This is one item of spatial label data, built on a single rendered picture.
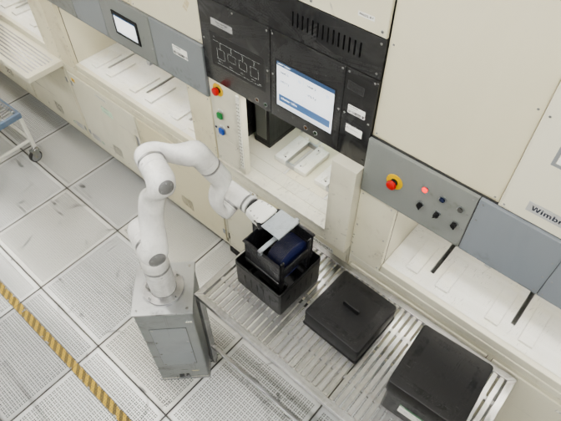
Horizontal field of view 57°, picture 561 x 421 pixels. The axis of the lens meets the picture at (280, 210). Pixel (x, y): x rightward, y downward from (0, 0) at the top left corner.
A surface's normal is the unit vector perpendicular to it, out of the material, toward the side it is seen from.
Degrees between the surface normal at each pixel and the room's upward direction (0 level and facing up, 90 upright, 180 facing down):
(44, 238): 0
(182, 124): 0
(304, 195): 0
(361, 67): 90
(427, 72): 90
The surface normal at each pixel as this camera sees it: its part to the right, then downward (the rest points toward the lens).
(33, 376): 0.00, -0.63
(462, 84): -0.66, 0.59
